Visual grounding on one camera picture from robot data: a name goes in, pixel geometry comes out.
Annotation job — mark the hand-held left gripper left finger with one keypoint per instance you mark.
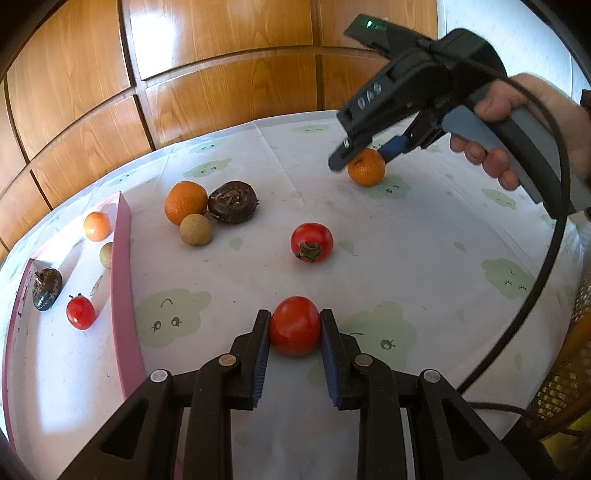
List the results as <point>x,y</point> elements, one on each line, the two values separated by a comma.
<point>261,360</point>

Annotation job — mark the wicker chair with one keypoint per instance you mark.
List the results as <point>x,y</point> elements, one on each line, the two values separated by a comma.
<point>563,369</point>

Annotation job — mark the orange mandarin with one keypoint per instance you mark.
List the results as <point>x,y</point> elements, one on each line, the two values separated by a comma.
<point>186,203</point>
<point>97,226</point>
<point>367,170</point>

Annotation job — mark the wooden wardrobe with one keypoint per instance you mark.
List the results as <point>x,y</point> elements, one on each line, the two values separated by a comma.
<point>207,46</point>

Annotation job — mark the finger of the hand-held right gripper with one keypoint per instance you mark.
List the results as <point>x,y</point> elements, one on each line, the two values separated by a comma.
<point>341,159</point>
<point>395,147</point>

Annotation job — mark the pink shallow tray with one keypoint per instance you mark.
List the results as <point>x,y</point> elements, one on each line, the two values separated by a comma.
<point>60,369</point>

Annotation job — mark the dark brown water chestnut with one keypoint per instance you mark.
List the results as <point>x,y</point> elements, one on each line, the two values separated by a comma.
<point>46,288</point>
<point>232,201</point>

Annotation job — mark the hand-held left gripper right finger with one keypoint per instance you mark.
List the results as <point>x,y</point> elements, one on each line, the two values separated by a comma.
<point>330,360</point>

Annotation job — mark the large red tomato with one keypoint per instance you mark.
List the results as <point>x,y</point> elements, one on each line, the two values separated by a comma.
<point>81,312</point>

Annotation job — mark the red cherry tomato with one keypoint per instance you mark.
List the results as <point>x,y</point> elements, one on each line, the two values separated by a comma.
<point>311,242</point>
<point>295,326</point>

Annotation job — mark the tan longan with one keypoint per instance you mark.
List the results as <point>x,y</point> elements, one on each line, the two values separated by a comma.
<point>195,229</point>
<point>106,254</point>

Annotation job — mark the person's right hand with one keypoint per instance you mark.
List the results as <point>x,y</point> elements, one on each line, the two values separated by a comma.
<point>545,101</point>

